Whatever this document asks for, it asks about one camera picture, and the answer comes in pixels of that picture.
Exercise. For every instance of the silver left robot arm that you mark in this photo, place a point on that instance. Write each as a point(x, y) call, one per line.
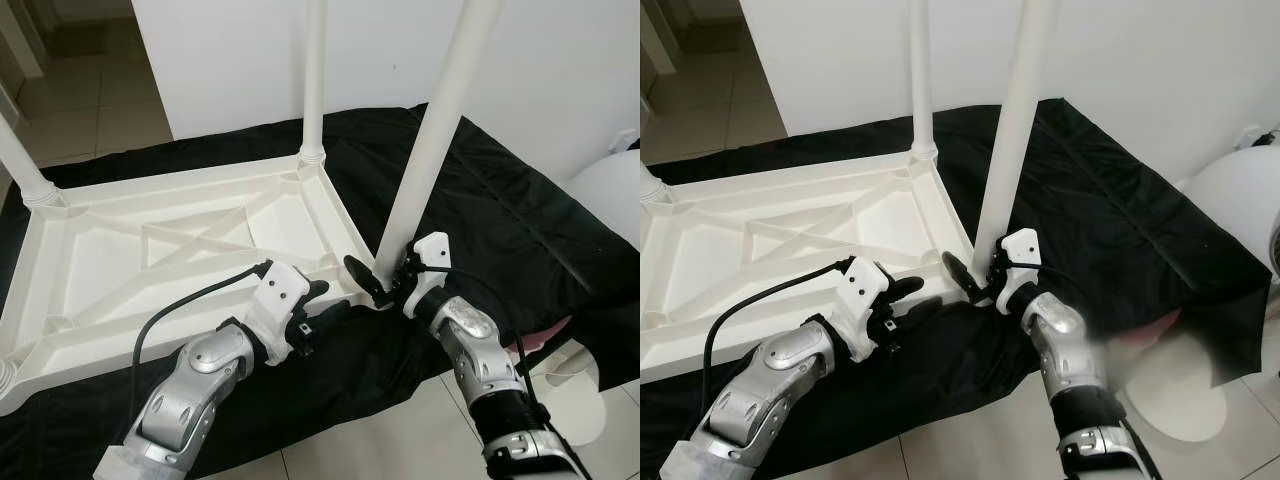
point(205, 360)
point(790, 355)

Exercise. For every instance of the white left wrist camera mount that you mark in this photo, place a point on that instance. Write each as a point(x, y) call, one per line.
point(860, 290)
point(280, 295)

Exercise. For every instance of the white plastic table top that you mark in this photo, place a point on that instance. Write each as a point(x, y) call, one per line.
point(700, 260)
point(90, 270)

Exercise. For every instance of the white door frame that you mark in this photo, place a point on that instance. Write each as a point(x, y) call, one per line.
point(655, 35)
point(20, 35)

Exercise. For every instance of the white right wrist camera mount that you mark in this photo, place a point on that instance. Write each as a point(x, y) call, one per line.
point(432, 250)
point(1020, 248)

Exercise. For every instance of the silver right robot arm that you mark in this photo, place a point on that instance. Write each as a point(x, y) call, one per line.
point(1060, 335)
point(470, 340)

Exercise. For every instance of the wall socket with black plug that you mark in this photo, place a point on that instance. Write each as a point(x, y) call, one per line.
point(1258, 138)
point(625, 140)

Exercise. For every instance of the white round fan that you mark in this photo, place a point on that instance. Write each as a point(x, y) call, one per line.
point(615, 195)

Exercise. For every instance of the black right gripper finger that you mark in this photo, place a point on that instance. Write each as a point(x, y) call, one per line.
point(963, 275)
point(364, 278)

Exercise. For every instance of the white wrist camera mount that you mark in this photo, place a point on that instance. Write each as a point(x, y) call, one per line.
point(1020, 248)
point(432, 250)
point(280, 295)
point(860, 290)

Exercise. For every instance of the black cloth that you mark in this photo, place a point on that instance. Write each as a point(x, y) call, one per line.
point(1140, 200)
point(520, 210)

